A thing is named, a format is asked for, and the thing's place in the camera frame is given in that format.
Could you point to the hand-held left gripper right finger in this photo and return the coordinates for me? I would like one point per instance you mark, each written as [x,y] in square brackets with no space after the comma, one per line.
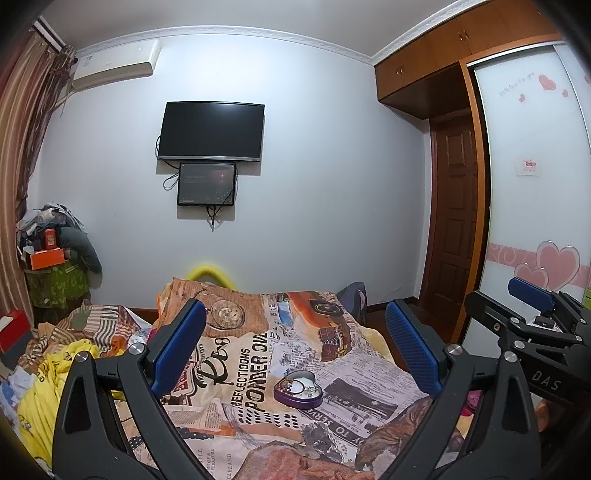
[411,348]

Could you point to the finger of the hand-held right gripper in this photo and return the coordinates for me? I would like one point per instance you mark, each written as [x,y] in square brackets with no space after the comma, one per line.
[531,290]
[489,310]

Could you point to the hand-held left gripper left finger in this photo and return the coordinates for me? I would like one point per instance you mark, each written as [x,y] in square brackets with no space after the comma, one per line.
[180,350]

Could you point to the purple heart-shaped tin box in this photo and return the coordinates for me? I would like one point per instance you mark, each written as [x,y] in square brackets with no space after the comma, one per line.
[291,400]

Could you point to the dark blue bag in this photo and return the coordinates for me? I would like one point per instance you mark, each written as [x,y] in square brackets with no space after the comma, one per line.
[353,297]

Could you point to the newspaper print blanket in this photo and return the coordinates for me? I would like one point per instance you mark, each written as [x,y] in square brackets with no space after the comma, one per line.
[258,350]

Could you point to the white sliding wardrobe door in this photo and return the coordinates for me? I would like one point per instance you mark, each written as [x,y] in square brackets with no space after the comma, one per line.
[531,207]

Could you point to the brown wooden door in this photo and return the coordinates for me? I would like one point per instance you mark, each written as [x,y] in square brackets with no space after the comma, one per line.
[455,217]

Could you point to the red white door sticker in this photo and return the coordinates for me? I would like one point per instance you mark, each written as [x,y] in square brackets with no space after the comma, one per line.
[531,166]

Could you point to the grey cloth bundle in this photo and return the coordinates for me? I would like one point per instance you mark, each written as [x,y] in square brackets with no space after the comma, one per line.
[85,251]

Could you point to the green patterned bag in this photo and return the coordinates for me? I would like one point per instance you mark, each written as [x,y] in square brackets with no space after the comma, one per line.
[57,286]

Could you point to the yellow cloth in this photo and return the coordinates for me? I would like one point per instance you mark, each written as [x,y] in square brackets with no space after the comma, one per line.
[37,406]

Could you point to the orange box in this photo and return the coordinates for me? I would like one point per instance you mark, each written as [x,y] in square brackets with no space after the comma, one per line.
[44,258]

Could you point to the red box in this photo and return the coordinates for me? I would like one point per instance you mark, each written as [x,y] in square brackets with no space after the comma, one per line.
[14,330]

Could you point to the small black monitor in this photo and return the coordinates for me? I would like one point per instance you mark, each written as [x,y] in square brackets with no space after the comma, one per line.
[207,183]

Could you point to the small orange carton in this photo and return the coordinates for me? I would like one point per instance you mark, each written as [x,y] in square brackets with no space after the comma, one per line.
[49,238]

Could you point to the pile of patterned clothes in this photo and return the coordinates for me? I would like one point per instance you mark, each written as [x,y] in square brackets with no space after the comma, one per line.
[48,214]

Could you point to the brown striped curtain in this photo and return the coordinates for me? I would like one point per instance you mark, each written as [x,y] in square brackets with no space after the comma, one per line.
[23,161]

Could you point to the wooden overhead cabinet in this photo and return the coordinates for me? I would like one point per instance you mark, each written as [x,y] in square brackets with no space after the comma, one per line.
[443,60]

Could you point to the white air conditioner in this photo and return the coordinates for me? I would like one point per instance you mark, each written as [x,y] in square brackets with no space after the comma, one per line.
[115,64]

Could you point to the black wall television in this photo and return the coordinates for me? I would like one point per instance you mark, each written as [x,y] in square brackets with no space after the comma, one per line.
[212,131]

